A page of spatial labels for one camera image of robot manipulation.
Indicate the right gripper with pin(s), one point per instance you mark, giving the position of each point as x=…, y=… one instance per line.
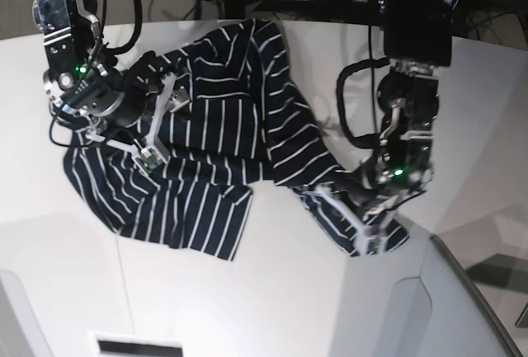
x=124, y=98

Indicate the grey monitor edge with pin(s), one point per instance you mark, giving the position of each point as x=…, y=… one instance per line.
x=485, y=311

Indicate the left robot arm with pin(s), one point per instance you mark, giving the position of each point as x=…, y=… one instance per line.
x=417, y=40

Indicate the navy white striped t-shirt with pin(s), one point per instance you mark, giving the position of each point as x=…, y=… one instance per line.
x=247, y=122

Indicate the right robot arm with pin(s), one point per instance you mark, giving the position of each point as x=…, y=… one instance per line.
x=84, y=86

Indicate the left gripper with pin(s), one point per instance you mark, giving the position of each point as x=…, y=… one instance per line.
x=367, y=203

